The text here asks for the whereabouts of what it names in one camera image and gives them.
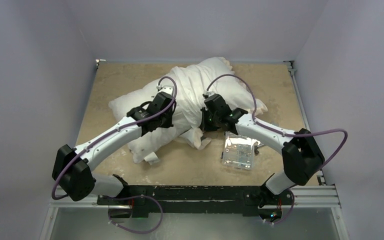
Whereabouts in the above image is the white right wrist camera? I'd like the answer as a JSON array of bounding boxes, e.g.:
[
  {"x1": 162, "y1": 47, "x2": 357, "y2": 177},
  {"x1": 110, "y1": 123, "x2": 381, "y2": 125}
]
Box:
[{"x1": 203, "y1": 91, "x2": 216, "y2": 99}]

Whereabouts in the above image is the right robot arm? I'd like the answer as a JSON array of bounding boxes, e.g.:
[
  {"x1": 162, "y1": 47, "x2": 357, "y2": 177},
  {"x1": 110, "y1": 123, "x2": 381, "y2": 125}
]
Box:
[{"x1": 204, "y1": 93, "x2": 325, "y2": 204}]

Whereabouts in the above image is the grey plush ruffled pillowcase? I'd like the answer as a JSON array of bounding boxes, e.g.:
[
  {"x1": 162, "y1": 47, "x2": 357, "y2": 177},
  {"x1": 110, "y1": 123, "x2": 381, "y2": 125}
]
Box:
[{"x1": 169, "y1": 57, "x2": 268, "y2": 150}]

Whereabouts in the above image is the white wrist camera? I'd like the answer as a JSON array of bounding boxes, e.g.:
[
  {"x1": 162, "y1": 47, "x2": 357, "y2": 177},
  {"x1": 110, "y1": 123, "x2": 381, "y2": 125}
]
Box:
[
  {"x1": 203, "y1": 91, "x2": 216, "y2": 99},
  {"x1": 156, "y1": 85, "x2": 175, "y2": 97}
]

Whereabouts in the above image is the aluminium frame rail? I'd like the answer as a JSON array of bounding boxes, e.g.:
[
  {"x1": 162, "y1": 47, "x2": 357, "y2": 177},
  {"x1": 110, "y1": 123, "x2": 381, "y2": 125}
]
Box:
[{"x1": 39, "y1": 59, "x2": 350, "y2": 240}]

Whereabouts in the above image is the black handled tool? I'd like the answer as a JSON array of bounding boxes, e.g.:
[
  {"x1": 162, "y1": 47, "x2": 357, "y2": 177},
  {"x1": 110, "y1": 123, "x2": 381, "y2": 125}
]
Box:
[{"x1": 253, "y1": 143, "x2": 266, "y2": 156}]

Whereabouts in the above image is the clear plastic screw box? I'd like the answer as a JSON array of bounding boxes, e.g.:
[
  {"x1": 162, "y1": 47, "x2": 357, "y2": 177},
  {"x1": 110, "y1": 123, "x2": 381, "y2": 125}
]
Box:
[{"x1": 221, "y1": 131, "x2": 261, "y2": 170}]

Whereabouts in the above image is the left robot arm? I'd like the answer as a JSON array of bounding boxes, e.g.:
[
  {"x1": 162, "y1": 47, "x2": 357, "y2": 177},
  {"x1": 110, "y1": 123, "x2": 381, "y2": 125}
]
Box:
[{"x1": 52, "y1": 87, "x2": 177, "y2": 205}]

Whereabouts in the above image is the white pillow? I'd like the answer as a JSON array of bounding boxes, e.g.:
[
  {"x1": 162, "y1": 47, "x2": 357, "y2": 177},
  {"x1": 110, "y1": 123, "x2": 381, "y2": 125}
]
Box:
[{"x1": 108, "y1": 86, "x2": 180, "y2": 166}]

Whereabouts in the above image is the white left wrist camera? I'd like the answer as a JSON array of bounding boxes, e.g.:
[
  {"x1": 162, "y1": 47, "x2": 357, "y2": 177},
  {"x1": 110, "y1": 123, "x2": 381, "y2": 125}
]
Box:
[{"x1": 156, "y1": 85, "x2": 175, "y2": 97}]

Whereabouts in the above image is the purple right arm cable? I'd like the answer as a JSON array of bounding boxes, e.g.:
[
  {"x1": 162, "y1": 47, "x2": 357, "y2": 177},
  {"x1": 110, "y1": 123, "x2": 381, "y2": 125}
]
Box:
[{"x1": 205, "y1": 73, "x2": 349, "y2": 226}]

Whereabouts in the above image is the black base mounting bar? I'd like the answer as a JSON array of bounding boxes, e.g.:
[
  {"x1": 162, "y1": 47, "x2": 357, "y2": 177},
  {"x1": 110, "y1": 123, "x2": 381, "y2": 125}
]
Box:
[{"x1": 97, "y1": 185, "x2": 294, "y2": 219}]

